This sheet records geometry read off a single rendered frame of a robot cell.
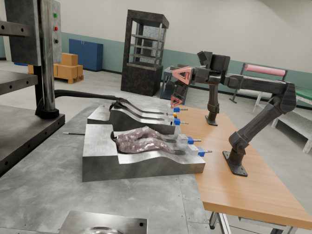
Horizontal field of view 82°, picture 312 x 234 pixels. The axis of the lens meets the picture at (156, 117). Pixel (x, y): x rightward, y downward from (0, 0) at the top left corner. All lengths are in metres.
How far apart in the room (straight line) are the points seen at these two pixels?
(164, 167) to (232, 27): 7.19
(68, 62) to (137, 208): 5.38
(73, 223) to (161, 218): 0.26
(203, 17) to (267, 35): 2.32
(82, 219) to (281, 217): 0.67
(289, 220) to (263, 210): 0.09
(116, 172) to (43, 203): 0.23
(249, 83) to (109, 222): 0.72
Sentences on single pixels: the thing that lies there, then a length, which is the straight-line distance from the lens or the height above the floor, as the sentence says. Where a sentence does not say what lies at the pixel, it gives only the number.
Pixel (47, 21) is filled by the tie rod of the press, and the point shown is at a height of 1.32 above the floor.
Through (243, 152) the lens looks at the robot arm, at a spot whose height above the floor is 0.89.
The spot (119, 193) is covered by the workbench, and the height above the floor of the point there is 0.80.
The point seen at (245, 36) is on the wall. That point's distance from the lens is 7.78.
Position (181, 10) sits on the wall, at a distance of 7.68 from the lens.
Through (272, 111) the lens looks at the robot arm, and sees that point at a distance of 0.94.
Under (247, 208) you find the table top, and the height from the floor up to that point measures 0.80.
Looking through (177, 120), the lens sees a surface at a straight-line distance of 1.08.
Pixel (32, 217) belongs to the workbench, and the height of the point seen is 0.80.
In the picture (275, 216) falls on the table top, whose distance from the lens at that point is 0.85.
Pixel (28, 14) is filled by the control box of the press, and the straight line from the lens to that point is 1.36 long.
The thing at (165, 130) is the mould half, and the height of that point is 0.85.
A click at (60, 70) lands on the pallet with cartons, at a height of 0.33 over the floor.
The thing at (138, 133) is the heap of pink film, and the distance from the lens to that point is 0.85.
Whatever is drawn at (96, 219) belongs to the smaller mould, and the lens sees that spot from 0.53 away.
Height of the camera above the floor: 1.28
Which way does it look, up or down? 21 degrees down
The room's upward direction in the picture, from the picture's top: 9 degrees clockwise
